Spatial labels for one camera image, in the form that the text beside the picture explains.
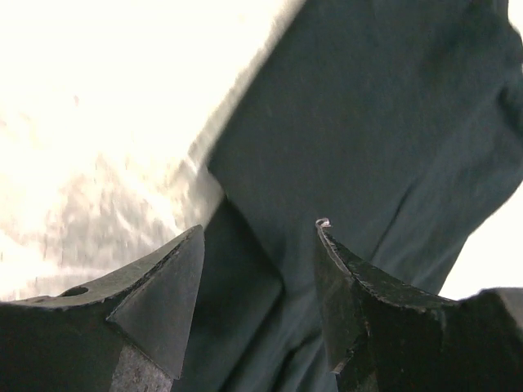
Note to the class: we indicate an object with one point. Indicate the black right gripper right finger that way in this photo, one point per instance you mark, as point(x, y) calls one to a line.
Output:
point(381, 334)

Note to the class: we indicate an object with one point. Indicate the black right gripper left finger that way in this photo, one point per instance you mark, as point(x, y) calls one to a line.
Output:
point(125, 331)

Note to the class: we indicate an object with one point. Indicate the black t shirt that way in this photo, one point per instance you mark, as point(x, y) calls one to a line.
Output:
point(401, 123)

